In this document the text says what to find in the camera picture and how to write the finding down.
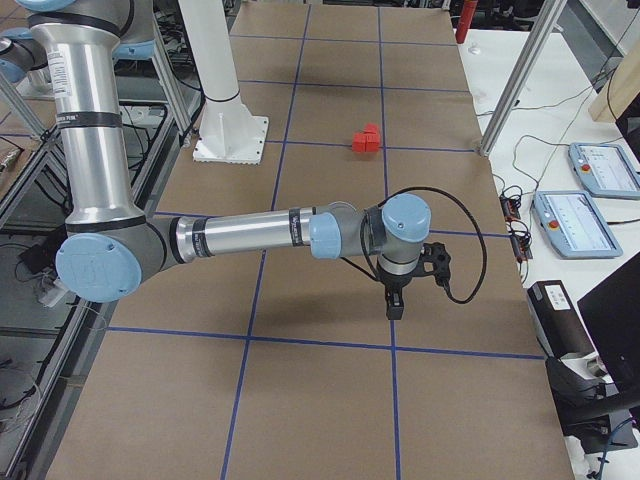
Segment teach pendant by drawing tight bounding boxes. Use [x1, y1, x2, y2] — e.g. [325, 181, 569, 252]
[533, 190, 623, 259]
[569, 143, 639, 200]

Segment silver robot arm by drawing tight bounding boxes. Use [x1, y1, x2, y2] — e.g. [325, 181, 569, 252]
[25, 1, 436, 320]

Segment red cylinder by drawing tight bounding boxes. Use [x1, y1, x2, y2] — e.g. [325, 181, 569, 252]
[455, 0, 478, 44]

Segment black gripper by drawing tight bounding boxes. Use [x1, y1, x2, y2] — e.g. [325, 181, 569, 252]
[378, 268, 414, 320]

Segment near teach pendant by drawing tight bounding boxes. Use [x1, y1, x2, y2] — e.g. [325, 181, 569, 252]
[533, 190, 623, 259]

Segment black camera cable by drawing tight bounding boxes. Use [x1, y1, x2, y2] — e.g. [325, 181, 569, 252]
[377, 186, 490, 305]

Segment far teach pendant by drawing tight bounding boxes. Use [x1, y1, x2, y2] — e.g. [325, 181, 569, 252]
[569, 143, 639, 200]

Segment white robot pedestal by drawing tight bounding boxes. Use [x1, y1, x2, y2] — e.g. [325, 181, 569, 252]
[179, 0, 269, 165]

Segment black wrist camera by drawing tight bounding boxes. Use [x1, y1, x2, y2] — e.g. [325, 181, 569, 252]
[416, 242, 451, 289]

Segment black box with label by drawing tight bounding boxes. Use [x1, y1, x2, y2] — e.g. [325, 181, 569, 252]
[527, 280, 594, 359]

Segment aluminium frame post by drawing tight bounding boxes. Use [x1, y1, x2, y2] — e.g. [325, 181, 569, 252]
[478, 0, 567, 157]

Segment small circuit board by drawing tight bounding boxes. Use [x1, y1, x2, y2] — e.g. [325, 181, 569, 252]
[499, 195, 521, 221]

